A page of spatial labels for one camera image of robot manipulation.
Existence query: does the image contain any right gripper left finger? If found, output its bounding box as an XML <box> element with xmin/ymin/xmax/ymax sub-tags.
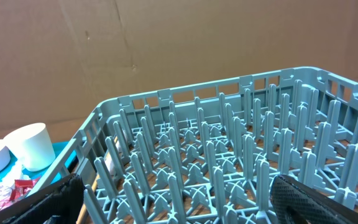
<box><xmin>0</xmin><ymin>174</ymin><xmax>85</xmax><ymax>224</ymax></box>

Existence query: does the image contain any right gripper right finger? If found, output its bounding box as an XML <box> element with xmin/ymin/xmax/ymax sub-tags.
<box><xmin>270</xmin><ymin>175</ymin><xmax>358</xmax><ymax>224</ymax></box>

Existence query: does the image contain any grey dishwasher rack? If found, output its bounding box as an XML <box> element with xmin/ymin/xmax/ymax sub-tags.
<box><xmin>34</xmin><ymin>67</ymin><xmax>358</xmax><ymax>223</ymax></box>

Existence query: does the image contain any wooden chopstick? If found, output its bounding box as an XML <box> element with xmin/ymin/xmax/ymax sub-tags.
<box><xmin>76</xmin><ymin>152</ymin><xmax>109</xmax><ymax>224</ymax></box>

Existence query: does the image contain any red snack wrapper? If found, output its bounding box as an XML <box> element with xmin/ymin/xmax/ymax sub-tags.
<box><xmin>0</xmin><ymin>178</ymin><xmax>40</xmax><ymax>210</ymax></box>

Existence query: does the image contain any teal serving tray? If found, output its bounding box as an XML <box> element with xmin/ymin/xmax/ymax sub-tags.
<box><xmin>0</xmin><ymin>141</ymin><xmax>78</xmax><ymax>182</ymax></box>

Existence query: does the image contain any white paper cup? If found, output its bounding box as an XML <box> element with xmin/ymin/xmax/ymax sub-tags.
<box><xmin>3</xmin><ymin>123</ymin><xmax>56</xmax><ymax>172</ymax></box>

